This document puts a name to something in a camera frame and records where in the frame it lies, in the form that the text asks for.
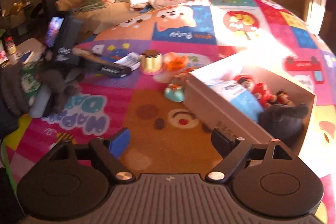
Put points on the blue and white packet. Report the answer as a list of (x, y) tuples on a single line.
[(244, 104)]

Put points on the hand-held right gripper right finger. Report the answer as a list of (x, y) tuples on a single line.
[(223, 144)]

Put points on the cardboard box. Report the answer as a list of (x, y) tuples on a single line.
[(210, 106)]

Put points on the gold round tin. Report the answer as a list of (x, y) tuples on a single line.
[(151, 64)]

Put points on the side table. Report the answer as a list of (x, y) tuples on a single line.
[(29, 50)]

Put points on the black plush toy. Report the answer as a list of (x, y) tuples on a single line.
[(281, 121)]

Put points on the orange speckled toy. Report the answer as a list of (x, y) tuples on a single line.
[(181, 77)]

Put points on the person's left hand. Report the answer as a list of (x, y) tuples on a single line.
[(61, 90)]

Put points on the teal toy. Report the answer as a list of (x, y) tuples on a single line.
[(174, 94)]

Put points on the grey sofa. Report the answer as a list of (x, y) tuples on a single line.
[(110, 14)]

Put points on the small brown figure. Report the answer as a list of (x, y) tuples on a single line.
[(283, 98)]

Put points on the white battery charger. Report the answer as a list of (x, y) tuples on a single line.
[(130, 60)]

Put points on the small bottle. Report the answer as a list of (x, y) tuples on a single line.
[(11, 45)]

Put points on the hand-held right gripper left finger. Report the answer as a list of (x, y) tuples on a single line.
[(119, 142)]

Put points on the grey knit garment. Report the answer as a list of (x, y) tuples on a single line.
[(13, 92)]

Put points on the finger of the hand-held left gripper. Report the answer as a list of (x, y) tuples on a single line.
[(89, 54), (113, 70)]

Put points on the colourful cartoon play mat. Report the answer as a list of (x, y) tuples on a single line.
[(157, 134)]

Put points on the red toy figure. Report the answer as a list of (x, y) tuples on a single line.
[(262, 94)]

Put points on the green patterned cloth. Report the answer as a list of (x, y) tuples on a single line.
[(30, 82)]

